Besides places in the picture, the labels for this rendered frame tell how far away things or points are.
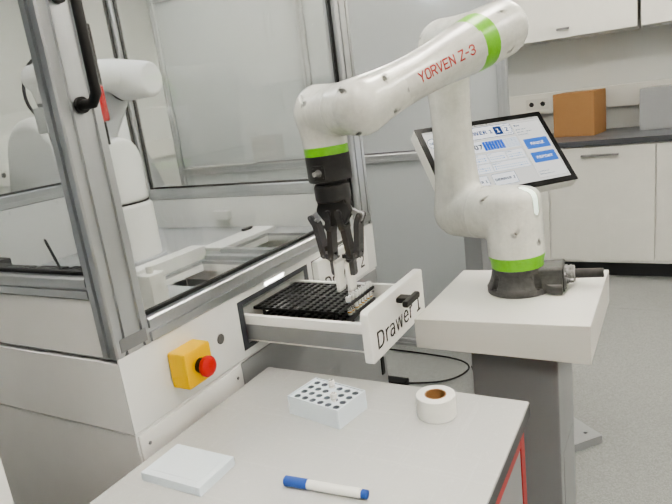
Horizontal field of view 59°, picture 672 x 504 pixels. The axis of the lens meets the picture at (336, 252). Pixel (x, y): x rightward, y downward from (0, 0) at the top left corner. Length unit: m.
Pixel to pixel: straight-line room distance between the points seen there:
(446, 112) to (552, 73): 3.34
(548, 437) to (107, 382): 0.99
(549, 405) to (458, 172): 0.59
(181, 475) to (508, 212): 0.86
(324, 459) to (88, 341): 0.46
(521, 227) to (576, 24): 3.12
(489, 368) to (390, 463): 0.55
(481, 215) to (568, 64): 3.42
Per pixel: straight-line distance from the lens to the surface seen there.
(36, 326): 1.24
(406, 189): 3.02
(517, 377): 1.47
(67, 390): 1.24
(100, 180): 1.05
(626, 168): 4.07
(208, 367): 1.14
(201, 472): 1.03
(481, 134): 2.18
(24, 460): 1.49
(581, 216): 4.15
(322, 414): 1.11
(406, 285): 1.30
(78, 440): 1.29
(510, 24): 1.36
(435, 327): 1.34
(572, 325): 1.26
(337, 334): 1.20
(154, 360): 1.14
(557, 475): 1.58
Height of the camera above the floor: 1.32
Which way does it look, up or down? 14 degrees down
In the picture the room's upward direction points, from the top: 7 degrees counter-clockwise
